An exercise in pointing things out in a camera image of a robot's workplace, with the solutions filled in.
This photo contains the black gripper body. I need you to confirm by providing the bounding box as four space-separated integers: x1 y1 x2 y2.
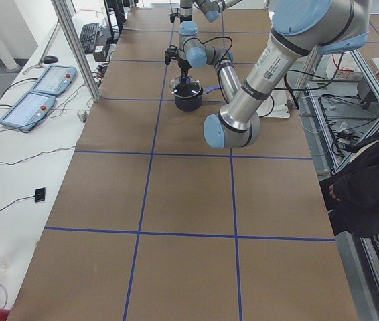
177 57 192 72

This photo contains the glass pot lid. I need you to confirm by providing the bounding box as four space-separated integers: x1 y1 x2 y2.
169 76 202 97

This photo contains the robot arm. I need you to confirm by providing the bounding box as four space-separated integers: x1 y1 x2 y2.
170 0 240 23
178 1 371 149

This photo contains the dark blue saucepan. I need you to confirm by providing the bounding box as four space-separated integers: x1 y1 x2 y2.
175 85 220 112

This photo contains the black keyboard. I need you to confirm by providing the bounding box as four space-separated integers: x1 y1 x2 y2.
80 23 99 54

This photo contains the upper blue teach pendant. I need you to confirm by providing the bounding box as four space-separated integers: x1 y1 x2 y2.
31 64 77 97

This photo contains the blue teach pendant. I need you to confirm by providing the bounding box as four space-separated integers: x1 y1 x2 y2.
0 91 56 131
31 64 77 97

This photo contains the black computer mouse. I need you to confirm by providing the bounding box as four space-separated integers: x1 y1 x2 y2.
43 55 58 64

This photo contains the lower blue teach pendant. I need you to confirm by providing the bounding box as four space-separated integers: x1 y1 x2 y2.
0 91 56 131

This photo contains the small black flat device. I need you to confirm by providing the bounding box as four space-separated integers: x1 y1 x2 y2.
34 187 46 203

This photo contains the person in black clothes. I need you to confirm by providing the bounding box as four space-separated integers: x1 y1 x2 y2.
319 132 379 238

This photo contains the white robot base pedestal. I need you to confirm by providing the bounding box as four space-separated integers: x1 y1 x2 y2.
257 90 290 118

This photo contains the aluminium frame post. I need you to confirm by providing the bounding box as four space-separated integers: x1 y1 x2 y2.
51 0 100 102

